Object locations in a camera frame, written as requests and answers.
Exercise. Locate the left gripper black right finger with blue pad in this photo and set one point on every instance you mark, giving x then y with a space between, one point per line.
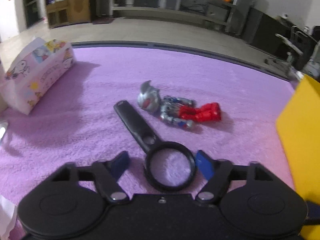
217 173

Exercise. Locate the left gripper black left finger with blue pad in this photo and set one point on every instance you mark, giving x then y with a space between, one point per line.
106 175

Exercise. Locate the black magnifying glass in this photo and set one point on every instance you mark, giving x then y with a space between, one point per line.
152 144

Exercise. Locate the purple fluffy table mat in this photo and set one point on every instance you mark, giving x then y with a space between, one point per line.
75 124

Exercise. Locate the silver red Ultraman figure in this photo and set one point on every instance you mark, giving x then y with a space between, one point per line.
176 111

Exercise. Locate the yellow plastic storage bin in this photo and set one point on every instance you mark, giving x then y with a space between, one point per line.
298 130

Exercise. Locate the silver phone stand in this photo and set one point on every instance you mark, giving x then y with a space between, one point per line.
3 129

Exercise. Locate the cartoon print tissue pack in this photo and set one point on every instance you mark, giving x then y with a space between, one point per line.
35 69

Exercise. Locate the black low cabinet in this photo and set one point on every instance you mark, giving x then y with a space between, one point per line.
260 32

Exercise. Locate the black office chair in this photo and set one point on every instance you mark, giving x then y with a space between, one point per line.
301 46

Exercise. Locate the grey TV console shelf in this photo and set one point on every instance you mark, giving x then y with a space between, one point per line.
228 16

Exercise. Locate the wooden cabinet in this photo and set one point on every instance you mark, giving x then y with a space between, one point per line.
67 12

